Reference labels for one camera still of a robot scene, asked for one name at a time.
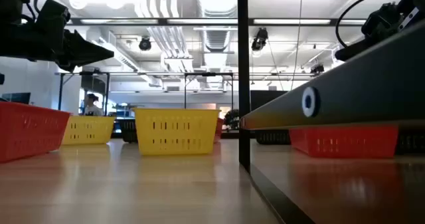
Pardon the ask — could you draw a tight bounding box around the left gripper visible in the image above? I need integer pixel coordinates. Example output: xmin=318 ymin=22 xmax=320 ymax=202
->
xmin=0 ymin=21 xmax=115 ymax=72

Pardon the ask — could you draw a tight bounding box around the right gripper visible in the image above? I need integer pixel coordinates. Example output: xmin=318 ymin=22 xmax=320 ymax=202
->
xmin=334 ymin=33 xmax=404 ymax=62

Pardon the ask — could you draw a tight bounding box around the black plastic basket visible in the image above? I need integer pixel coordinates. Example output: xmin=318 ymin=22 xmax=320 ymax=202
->
xmin=395 ymin=127 xmax=425 ymax=156
xmin=118 ymin=118 xmax=139 ymax=144
xmin=254 ymin=129 xmax=292 ymax=146

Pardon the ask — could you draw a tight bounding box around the yellow plastic basket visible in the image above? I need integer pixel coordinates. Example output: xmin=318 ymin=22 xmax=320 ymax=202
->
xmin=61 ymin=115 xmax=116 ymax=146
xmin=133 ymin=108 xmax=222 ymax=156

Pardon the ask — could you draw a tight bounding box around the red plastic basket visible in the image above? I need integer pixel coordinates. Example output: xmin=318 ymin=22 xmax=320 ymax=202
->
xmin=0 ymin=100 xmax=71 ymax=164
xmin=288 ymin=126 xmax=399 ymax=159
xmin=214 ymin=117 xmax=225 ymax=144

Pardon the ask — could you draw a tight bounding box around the person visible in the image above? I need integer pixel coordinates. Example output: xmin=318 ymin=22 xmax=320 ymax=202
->
xmin=80 ymin=92 xmax=104 ymax=116

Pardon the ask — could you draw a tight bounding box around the black partition panel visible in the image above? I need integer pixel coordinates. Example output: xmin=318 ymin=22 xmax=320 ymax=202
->
xmin=250 ymin=90 xmax=289 ymax=112

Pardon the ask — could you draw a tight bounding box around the dark potted plant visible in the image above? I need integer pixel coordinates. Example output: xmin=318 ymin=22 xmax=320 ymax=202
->
xmin=223 ymin=108 xmax=240 ymax=132

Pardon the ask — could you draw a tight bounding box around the black shelf frame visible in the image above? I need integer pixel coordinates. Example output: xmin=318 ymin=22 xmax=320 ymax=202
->
xmin=237 ymin=0 xmax=425 ymax=224

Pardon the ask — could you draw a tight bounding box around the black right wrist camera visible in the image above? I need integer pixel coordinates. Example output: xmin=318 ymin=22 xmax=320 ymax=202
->
xmin=361 ymin=3 xmax=403 ymax=39

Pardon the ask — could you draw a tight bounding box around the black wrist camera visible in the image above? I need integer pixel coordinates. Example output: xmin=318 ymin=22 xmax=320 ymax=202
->
xmin=361 ymin=3 xmax=403 ymax=39
xmin=35 ymin=0 xmax=72 ymax=35

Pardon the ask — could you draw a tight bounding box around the black metal stand frame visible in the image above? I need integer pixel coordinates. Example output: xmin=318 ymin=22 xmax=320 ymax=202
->
xmin=183 ymin=72 xmax=235 ymax=110
xmin=56 ymin=70 xmax=111 ymax=117

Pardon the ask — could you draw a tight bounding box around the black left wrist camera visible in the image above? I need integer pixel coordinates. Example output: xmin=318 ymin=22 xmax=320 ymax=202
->
xmin=35 ymin=0 xmax=72 ymax=35

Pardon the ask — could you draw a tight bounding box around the black ceiling rail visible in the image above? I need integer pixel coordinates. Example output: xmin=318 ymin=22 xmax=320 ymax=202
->
xmin=68 ymin=17 xmax=368 ymax=27

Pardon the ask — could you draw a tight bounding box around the dark wall monitor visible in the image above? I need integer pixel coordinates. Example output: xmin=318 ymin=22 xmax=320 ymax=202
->
xmin=1 ymin=92 xmax=32 ymax=105

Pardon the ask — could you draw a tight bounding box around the silver ventilation duct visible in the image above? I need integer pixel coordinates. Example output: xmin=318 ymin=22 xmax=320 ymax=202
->
xmin=195 ymin=0 xmax=238 ymax=90

